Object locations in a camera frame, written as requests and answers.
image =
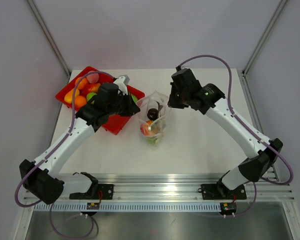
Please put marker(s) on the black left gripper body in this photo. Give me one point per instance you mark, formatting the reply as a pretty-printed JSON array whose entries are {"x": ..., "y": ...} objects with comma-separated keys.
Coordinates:
[{"x": 122, "y": 106}]

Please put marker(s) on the aluminium corner post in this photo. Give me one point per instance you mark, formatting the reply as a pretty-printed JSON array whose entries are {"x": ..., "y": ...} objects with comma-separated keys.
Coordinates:
[
  {"x": 265, "y": 35},
  {"x": 34, "y": 9}
]

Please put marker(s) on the yellow orange mango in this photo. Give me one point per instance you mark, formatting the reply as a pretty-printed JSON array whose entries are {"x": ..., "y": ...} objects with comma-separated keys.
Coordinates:
[{"x": 70, "y": 96}]

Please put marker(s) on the green grape bunch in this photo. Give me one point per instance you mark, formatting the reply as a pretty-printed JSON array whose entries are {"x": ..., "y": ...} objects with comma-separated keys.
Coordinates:
[{"x": 153, "y": 140}]

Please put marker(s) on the clear zip top bag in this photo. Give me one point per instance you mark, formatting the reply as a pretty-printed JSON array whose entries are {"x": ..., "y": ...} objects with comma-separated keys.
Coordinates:
[{"x": 148, "y": 102}]

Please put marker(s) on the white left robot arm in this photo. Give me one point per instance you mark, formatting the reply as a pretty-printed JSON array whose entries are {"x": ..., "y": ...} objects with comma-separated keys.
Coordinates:
[{"x": 40, "y": 176}]

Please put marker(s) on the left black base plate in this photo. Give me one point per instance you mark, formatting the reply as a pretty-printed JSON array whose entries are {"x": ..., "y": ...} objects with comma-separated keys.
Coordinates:
[{"x": 102, "y": 192}]

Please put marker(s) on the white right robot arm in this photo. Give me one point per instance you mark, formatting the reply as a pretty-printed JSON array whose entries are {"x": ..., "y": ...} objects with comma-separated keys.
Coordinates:
[{"x": 260, "y": 151}]

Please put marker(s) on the right aluminium corner post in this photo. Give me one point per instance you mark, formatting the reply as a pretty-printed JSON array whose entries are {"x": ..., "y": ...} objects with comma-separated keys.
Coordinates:
[{"x": 265, "y": 35}]

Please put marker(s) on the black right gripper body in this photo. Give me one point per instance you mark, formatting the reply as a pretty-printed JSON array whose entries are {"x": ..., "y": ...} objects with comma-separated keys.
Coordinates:
[{"x": 178, "y": 99}]

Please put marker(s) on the green bitter gourd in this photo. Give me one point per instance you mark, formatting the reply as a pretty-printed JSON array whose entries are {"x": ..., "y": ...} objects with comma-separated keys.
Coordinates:
[{"x": 134, "y": 98}]

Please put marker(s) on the white slotted cable duct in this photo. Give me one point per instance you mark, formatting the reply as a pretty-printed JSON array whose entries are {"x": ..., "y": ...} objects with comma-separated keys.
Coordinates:
[{"x": 202, "y": 207}]

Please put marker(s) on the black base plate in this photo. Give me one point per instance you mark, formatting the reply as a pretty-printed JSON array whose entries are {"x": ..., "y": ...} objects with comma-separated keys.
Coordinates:
[
  {"x": 102, "y": 192},
  {"x": 214, "y": 191}
]

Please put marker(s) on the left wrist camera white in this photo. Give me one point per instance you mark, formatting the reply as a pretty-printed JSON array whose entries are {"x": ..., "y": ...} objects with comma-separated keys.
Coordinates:
[{"x": 122, "y": 83}]

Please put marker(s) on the green apple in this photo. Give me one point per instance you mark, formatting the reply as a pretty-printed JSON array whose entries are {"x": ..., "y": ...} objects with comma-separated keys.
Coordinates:
[{"x": 90, "y": 95}]

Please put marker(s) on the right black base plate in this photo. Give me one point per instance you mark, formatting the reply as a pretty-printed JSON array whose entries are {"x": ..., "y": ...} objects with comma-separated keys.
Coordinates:
[{"x": 214, "y": 191}]

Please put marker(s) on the left aluminium corner post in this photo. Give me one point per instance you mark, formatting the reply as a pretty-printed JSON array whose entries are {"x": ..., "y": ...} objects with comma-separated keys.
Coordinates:
[{"x": 34, "y": 9}]

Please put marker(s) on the pink peach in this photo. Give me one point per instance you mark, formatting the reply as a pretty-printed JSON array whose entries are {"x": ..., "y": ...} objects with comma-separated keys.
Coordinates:
[{"x": 93, "y": 77}]

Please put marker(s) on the orange fruit lower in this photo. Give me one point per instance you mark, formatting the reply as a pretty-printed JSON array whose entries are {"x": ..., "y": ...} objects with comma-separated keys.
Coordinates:
[{"x": 80, "y": 101}]

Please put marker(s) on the orange fruit upper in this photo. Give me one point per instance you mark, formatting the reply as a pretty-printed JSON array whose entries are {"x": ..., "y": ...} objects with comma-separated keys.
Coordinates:
[{"x": 81, "y": 82}]

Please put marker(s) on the orange fruit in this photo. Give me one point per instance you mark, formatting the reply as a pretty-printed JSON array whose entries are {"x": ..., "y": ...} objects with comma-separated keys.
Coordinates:
[
  {"x": 81, "y": 82},
  {"x": 80, "y": 101}
]

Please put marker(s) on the dark purple mangosteen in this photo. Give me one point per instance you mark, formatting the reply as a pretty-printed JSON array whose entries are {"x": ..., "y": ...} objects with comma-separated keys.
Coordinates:
[{"x": 152, "y": 114}]

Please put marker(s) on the grey toy fish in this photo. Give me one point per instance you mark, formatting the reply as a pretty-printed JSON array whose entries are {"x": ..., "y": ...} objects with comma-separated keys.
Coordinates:
[{"x": 159, "y": 109}]

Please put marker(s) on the orange bell pepper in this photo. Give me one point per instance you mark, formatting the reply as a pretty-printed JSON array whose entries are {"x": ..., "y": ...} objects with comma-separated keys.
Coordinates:
[{"x": 151, "y": 128}]

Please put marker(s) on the aluminium rail frame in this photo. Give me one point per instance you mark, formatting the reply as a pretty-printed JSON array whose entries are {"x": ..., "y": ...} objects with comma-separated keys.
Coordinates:
[{"x": 194, "y": 149}]

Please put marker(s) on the red yellow mango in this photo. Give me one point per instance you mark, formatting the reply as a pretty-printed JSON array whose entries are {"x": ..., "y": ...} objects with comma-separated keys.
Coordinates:
[{"x": 90, "y": 88}]

